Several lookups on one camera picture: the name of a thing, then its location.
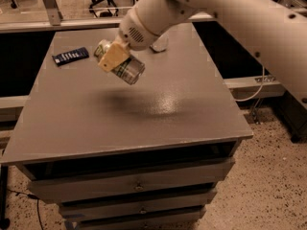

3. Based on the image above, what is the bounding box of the metal railing frame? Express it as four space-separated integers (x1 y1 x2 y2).
0 0 307 34

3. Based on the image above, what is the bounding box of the dark blue snack packet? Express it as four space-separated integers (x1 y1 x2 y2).
52 47 89 66

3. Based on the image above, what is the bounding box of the green white 7up can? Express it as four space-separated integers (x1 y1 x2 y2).
94 44 145 85

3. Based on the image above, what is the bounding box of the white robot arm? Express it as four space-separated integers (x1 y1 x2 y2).
99 0 307 104

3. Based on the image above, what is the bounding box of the grey drawer cabinet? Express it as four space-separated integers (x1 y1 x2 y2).
2 24 252 230

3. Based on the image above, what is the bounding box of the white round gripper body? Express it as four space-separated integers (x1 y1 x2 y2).
118 8 160 51

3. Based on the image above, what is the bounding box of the white cable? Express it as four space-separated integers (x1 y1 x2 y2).
234 64 267 103

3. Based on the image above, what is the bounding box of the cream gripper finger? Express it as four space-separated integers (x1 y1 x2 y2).
98 35 130 72

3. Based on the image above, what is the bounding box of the black floor cable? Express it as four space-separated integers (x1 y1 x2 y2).
7 189 46 230

